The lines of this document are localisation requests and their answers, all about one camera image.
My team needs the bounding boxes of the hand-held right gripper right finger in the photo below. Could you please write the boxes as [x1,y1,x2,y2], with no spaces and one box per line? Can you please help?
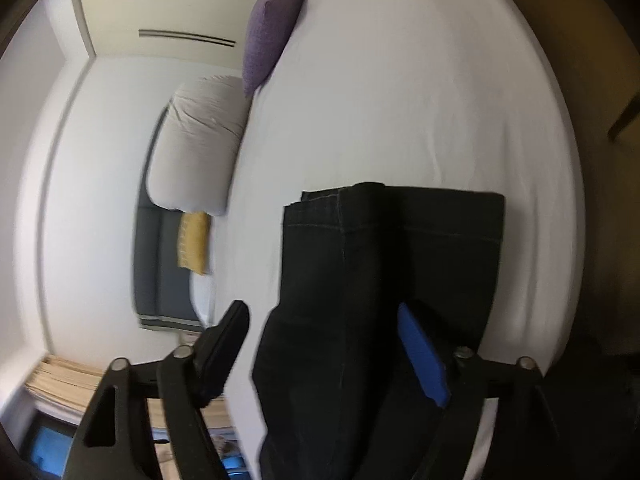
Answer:
[397,302,561,480]

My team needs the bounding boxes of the cream curtain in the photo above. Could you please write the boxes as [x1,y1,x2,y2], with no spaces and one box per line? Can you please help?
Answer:
[25,354,232,433]

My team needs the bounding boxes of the black denim pants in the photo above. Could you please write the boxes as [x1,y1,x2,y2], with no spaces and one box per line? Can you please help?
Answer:
[250,181,506,480]

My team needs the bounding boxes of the yellow cushion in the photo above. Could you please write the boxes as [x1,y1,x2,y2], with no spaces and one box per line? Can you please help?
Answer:
[177,211,211,276]

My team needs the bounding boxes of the rolled white duvet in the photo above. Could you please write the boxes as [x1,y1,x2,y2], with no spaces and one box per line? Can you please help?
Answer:
[147,75,254,217]

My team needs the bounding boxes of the large window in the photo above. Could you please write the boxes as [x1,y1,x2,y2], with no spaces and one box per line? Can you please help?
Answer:
[22,410,78,478]

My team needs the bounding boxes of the grey padded headboard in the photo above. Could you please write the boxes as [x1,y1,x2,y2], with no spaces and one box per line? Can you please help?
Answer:
[132,105,211,333]

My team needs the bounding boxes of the white wardrobe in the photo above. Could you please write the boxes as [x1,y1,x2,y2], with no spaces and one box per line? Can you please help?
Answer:
[70,0,301,69]

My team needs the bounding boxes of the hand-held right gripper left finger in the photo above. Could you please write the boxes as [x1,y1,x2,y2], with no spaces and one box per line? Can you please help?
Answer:
[62,300,251,480]

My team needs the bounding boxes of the purple pillow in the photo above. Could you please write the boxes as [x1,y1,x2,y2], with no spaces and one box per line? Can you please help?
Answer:
[242,0,310,98]

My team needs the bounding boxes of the bed with white sheet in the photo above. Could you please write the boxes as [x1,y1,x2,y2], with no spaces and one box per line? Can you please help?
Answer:
[190,0,587,480]

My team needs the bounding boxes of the white pillow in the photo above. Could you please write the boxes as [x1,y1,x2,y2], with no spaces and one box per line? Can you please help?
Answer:
[189,269,219,329]

